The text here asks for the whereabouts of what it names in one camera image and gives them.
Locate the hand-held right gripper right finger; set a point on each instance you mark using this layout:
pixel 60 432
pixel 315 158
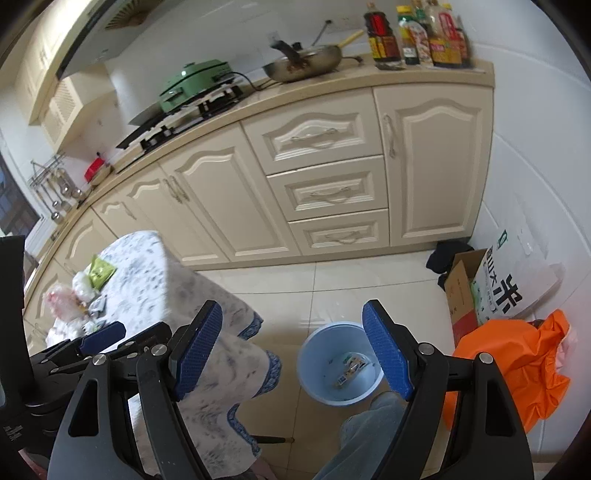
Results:
pixel 385 350

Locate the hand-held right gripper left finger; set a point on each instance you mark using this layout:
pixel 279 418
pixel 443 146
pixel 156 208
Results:
pixel 198 350

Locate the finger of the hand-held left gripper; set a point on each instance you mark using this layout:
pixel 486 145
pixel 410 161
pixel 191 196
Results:
pixel 104 333
pixel 147 333

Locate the clear red print plastic bag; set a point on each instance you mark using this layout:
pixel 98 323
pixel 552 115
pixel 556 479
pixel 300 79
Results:
pixel 59 301

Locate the light blue waste bin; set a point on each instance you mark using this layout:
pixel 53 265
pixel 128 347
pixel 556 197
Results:
pixel 323 369

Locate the small wrapper in bin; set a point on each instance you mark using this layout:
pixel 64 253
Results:
pixel 353 368

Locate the crumpled clear plastic bag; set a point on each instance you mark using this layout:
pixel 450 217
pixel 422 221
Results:
pixel 81 281

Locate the round table, floral cloth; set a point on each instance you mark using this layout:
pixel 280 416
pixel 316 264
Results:
pixel 184 286

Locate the green snack packet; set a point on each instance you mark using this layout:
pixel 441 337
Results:
pixel 100 272

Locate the person's jeans leg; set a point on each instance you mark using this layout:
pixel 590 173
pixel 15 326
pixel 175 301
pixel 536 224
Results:
pixel 364 429

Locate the brown cardboard box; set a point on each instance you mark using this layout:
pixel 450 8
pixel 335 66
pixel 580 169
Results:
pixel 459 295

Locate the dark cloth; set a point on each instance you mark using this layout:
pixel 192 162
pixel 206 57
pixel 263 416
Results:
pixel 445 258

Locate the black table leg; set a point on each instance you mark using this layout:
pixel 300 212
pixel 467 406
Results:
pixel 272 440

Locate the cream cabinet drawer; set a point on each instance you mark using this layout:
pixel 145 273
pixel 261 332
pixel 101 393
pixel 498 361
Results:
pixel 314 134
pixel 341 235
pixel 330 194

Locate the orange plastic bag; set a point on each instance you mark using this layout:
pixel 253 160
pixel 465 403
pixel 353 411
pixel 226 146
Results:
pixel 512 364

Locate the white rice bag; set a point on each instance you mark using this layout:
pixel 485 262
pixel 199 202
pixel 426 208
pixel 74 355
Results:
pixel 517 281

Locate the metal utensil rack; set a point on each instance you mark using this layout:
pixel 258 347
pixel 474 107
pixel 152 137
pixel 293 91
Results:
pixel 55 189

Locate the dark framed window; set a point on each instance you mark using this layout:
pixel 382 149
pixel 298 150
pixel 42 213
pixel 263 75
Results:
pixel 14 198

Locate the red box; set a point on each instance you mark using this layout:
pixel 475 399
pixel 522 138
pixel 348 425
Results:
pixel 96 170

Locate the cream kitchen base cabinets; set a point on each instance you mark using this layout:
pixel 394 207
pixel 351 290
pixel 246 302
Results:
pixel 434 170

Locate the black gas stove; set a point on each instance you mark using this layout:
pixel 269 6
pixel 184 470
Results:
pixel 184 120

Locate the grey shallow plate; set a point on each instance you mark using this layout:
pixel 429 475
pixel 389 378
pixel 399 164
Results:
pixel 144 115

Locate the green electric pot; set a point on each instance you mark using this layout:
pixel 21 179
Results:
pixel 194 81

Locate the steel range hood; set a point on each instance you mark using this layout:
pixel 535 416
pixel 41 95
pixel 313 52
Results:
pixel 92 41

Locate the steel frying pan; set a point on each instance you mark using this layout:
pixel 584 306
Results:
pixel 314 62

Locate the yellow cap seasoning bottle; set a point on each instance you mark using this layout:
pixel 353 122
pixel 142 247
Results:
pixel 411 41

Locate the black spatula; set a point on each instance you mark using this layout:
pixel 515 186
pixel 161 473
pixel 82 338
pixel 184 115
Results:
pixel 290 51

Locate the dark soy sauce bottle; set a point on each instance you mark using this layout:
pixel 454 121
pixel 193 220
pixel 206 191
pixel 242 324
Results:
pixel 381 37

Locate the red label sauce bottle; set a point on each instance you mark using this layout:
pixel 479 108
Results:
pixel 448 41

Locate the cream upper wall cabinet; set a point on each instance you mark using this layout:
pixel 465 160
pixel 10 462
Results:
pixel 60 106

